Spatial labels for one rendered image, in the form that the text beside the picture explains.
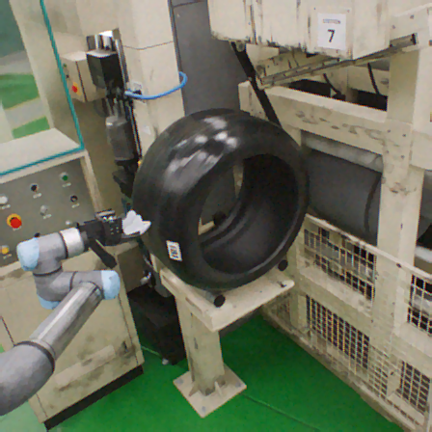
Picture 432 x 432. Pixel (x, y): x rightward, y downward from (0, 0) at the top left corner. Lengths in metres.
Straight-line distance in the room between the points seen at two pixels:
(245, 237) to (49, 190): 0.80
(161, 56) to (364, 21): 0.67
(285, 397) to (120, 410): 0.81
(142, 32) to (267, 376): 1.73
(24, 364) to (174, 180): 0.61
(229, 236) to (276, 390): 0.95
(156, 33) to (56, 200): 0.80
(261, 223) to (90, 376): 1.18
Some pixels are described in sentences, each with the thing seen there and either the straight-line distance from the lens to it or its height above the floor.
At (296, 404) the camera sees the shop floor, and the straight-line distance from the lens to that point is 2.44.
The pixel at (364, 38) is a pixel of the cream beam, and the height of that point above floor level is 1.68.
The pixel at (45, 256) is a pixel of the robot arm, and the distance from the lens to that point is 1.29.
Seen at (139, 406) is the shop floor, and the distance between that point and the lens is 2.54.
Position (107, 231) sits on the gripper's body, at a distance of 1.32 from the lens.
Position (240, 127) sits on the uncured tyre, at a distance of 1.38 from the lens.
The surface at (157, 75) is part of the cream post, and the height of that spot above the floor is 1.56.
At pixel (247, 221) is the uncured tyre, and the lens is 1.83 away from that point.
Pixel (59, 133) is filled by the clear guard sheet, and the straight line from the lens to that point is 1.92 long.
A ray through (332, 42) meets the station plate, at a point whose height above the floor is 1.67.
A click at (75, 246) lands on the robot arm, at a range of 1.30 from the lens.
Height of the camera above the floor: 1.94
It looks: 30 degrees down
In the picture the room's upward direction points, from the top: 8 degrees counter-clockwise
